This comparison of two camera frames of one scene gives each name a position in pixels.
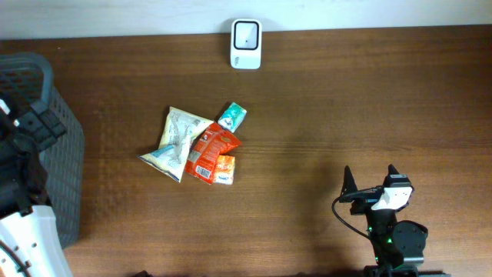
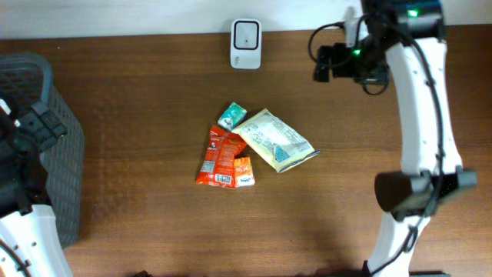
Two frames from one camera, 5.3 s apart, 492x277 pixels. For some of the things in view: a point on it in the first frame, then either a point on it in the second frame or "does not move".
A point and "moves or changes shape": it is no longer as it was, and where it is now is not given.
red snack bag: (211, 142) moves or changes shape
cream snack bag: (181, 128) to (282, 144)
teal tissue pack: (232, 117) does not move
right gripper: (364, 200) to (335, 55)
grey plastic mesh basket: (27, 75) does not move
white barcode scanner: (246, 44) does not move
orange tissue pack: (224, 170) to (243, 171)
